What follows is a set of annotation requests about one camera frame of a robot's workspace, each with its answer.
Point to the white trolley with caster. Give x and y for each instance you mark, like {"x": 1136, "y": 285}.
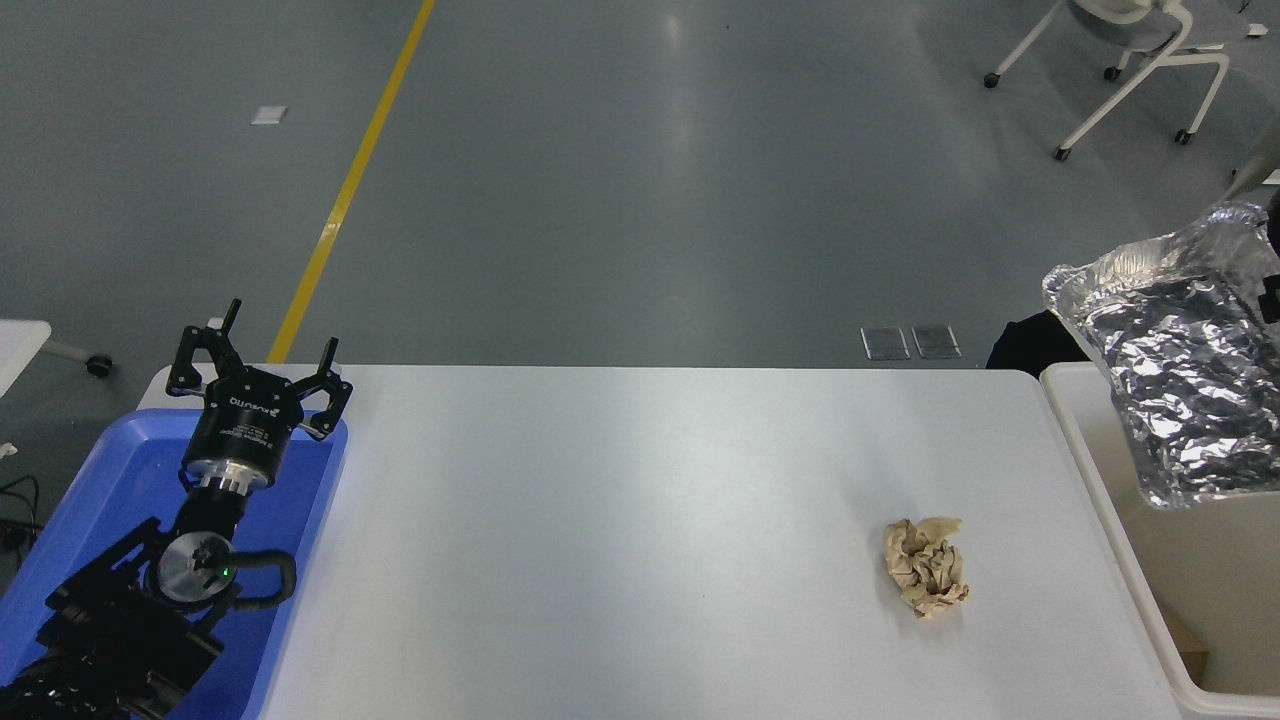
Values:
{"x": 20, "y": 345}

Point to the white wheeled chair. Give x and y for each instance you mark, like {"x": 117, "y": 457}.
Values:
{"x": 1150, "y": 40}

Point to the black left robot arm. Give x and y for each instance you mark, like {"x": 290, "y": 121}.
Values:
{"x": 110, "y": 640}

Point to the metal floor plate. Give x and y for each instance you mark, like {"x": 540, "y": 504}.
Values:
{"x": 886, "y": 343}
{"x": 936, "y": 341}

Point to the person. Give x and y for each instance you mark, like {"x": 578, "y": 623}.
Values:
{"x": 1035, "y": 345}

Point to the large pale plastic bin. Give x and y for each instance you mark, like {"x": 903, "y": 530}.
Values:
{"x": 1220, "y": 570}

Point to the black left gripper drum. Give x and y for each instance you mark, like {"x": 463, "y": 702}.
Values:
{"x": 245, "y": 420}

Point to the blue plastic tray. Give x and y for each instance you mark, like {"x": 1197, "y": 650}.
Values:
{"x": 110, "y": 470}

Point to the crumpled tan paper ball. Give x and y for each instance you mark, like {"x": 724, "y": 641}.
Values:
{"x": 925, "y": 570}

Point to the silver foil tray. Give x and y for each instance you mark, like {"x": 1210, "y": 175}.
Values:
{"x": 1180, "y": 370}

